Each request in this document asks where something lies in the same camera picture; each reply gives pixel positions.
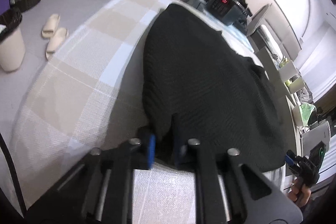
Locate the person's right hand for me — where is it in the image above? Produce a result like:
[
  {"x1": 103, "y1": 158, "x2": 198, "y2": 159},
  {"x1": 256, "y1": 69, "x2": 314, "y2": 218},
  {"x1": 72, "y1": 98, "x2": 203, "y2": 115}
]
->
[{"x1": 287, "y1": 177, "x2": 313, "y2": 206}]

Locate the black knit sweater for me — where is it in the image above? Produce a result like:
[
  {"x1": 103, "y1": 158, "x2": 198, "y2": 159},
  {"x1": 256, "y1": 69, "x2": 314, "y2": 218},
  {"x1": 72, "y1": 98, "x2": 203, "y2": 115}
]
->
[{"x1": 142, "y1": 3, "x2": 286, "y2": 173}]

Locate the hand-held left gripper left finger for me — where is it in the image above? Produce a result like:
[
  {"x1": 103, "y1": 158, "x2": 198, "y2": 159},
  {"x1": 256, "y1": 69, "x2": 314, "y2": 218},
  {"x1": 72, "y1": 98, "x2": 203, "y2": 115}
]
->
[{"x1": 26, "y1": 127, "x2": 158, "y2": 224}]

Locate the beige checked tablecloth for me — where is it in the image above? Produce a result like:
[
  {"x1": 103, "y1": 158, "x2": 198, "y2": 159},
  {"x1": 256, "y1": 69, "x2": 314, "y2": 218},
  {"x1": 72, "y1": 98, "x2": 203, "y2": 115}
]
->
[{"x1": 10, "y1": 0, "x2": 286, "y2": 224}]

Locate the purple bag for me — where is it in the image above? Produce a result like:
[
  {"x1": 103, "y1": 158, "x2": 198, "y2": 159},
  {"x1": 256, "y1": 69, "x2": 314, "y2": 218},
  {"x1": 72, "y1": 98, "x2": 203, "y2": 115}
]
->
[{"x1": 0, "y1": 0, "x2": 13, "y2": 17}]

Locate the white trash bin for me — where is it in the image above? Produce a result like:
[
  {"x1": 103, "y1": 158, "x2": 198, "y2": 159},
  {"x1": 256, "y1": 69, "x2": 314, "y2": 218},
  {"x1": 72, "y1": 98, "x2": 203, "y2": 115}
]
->
[{"x1": 0, "y1": 7, "x2": 25, "y2": 72}]

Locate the white air purifier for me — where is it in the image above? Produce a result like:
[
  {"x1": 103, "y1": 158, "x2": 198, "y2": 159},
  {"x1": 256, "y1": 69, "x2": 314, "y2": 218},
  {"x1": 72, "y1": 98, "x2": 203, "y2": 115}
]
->
[{"x1": 301, "y1": 120, "x2": 331, "y2": 156}]

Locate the dark electric rice cooker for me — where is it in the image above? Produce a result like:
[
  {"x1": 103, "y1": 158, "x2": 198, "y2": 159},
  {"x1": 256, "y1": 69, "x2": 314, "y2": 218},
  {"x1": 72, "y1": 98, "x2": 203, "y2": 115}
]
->
[{"x1": 206, "y1": 0, "x2": 250, "y2": 26}]

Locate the beige slipper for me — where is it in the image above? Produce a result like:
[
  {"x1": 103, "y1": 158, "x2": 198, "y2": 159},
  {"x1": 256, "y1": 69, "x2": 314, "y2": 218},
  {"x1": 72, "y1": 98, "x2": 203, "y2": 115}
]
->
[
  {"x1": 46, "y1": 28, "x2": 69, "y2": 60},
  {"x1": 42, "y1": 14, "x2": 61, "y2": 38}
]

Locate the black cable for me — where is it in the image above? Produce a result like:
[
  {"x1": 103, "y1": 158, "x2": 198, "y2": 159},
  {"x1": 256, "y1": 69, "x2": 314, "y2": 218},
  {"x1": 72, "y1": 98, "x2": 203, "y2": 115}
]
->
[{"x1": 0, "y1": 135, "x2": 27, "y2": 216}]

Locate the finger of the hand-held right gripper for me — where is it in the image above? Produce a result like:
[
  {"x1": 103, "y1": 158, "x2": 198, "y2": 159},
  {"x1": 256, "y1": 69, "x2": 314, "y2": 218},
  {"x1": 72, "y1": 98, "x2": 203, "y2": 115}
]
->
[{"x1": 285, "y1": 150, "x2": 302, "y2": 173}]

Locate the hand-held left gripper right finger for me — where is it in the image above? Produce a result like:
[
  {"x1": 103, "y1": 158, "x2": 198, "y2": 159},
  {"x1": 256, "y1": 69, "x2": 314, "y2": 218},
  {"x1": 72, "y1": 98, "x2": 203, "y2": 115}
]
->
[{"x1": 173, "y1": 138, "x2": 303, "y2": 224}]

